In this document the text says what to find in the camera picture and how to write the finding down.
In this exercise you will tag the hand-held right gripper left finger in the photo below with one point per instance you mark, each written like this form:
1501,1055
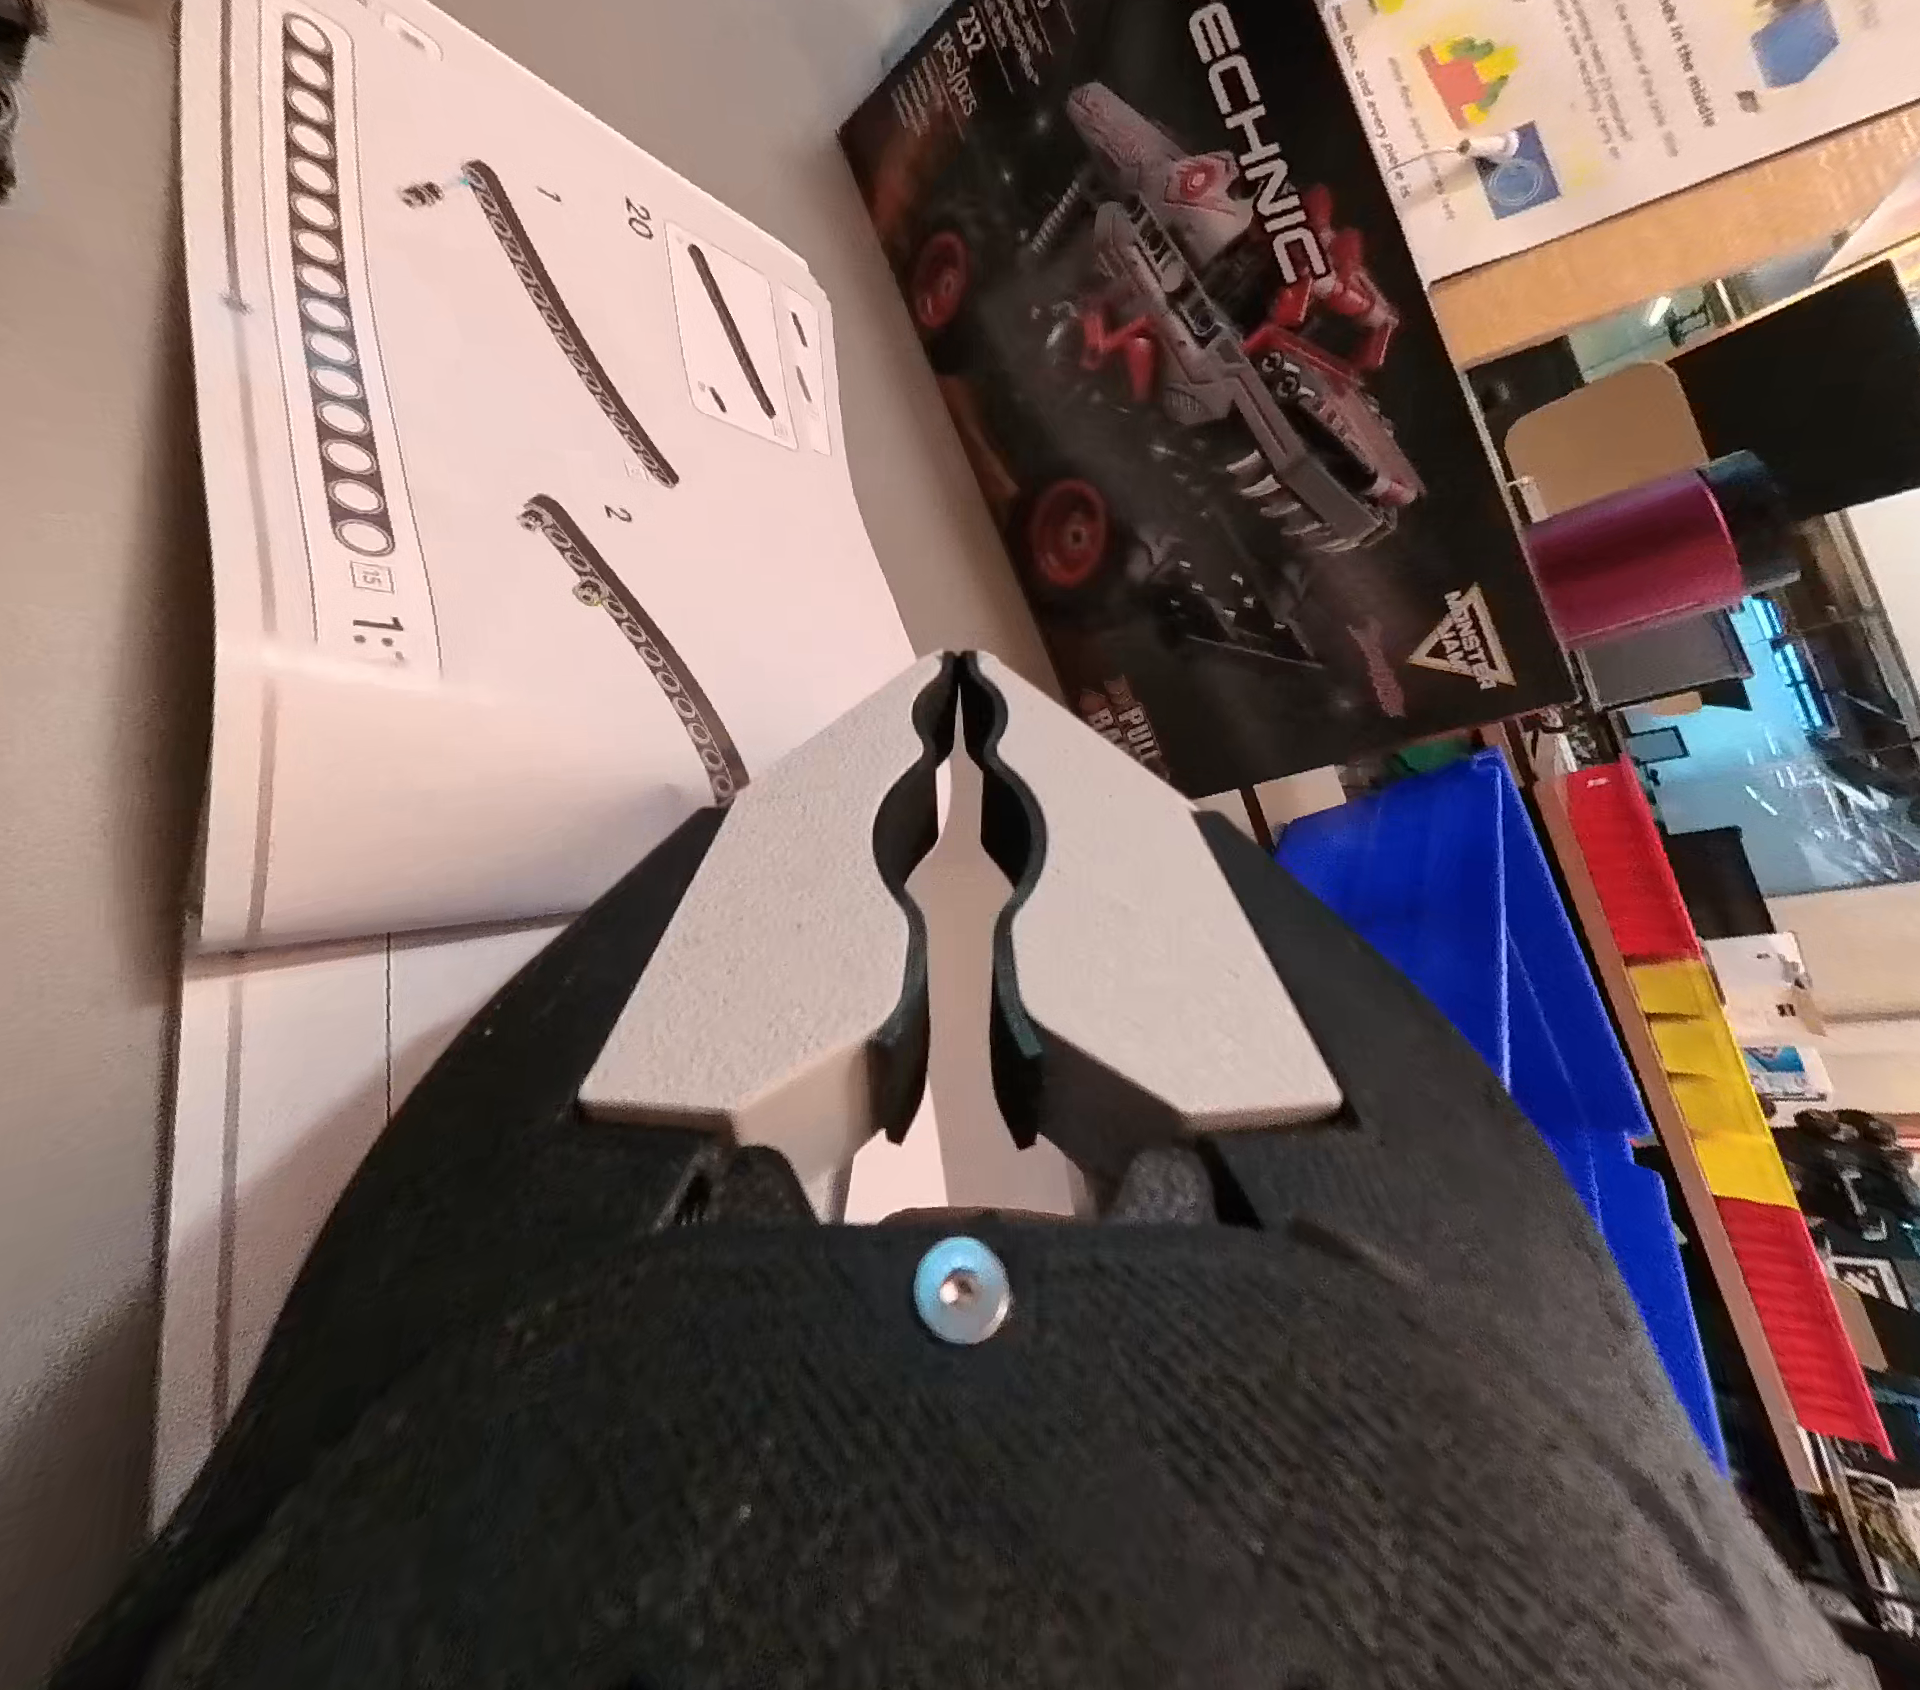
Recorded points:
751,971

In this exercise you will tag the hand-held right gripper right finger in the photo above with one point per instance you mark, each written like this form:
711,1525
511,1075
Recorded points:
1171,971

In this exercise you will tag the blue plastic bin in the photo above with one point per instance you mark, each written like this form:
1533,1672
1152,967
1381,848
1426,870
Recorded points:
1441,941

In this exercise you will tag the white instruction booklet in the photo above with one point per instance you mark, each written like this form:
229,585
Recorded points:
494,671

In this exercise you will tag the red and yellow storage bins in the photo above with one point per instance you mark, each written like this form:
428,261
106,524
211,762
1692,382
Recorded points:
1695,1060

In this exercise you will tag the black toy set box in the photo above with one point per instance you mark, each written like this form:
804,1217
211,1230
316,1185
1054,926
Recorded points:
1201,370

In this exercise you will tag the maroon cylindrical bottle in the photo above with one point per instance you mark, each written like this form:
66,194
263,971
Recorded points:
1634,558

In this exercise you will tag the brown wooden board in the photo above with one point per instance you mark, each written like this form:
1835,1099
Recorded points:
1530,295

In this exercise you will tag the black monitor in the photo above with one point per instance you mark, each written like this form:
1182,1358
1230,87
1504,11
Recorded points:
1800,400

